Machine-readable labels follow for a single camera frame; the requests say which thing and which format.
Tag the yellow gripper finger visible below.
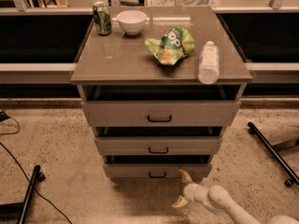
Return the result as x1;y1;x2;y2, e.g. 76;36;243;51
172;195;188;208
178;169;192;184

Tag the grey top drawer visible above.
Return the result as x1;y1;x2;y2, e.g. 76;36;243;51
82;85;240;127

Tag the black stand leg left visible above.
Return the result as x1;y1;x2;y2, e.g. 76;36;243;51
0;165;44;224

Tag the clear plastic bottle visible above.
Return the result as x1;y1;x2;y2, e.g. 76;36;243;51
198;41;220;84

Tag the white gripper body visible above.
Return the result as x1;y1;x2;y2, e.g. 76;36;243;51
183;183;209;203

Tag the grey drawer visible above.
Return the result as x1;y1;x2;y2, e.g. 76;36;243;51
95;127;222;155
104;155;211;179
82;85;240;127

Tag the grey bottom drawer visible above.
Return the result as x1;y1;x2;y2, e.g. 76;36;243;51
104;155;211;179

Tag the black floor cable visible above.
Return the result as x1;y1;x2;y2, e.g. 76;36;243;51
0;110;73;224

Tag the green crumpled chip bag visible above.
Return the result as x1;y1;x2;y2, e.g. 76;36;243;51
145;26;195;65

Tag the grey middle drawer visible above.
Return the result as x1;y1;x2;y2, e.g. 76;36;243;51
95;127;222;155

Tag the black stand leg right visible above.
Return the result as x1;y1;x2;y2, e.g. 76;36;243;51
248;121;299;188

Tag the white bowl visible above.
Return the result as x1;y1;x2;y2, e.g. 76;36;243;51
117;10;147;35

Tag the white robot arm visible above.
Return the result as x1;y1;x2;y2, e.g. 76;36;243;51
172;169;262;224

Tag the metal railing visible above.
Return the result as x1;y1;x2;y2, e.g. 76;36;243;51
0;0;299;83

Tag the grey drawer cabinet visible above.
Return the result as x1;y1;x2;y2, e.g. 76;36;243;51
70;6;253;182

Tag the black stand leg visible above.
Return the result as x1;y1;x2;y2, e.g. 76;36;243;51
248;121;299;188
0;165;44;224

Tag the green soda can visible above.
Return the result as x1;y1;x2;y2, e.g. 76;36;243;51
93;1;112;35

